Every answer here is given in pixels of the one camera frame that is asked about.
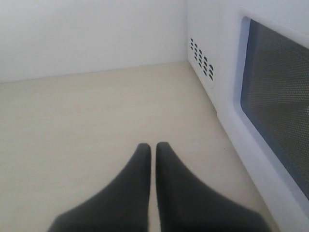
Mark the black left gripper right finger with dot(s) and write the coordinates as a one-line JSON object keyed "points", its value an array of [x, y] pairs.
{"points": [[186, 204]]}

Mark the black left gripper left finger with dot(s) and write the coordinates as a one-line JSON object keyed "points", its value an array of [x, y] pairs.
{"points": [[122, 206]]}

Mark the white microwave door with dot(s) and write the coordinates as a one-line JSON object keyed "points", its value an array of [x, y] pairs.
{"points": [[262, 95]]}

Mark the white microwave oven body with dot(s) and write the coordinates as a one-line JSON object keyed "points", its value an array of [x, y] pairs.
{"points": [[217, 43]]}

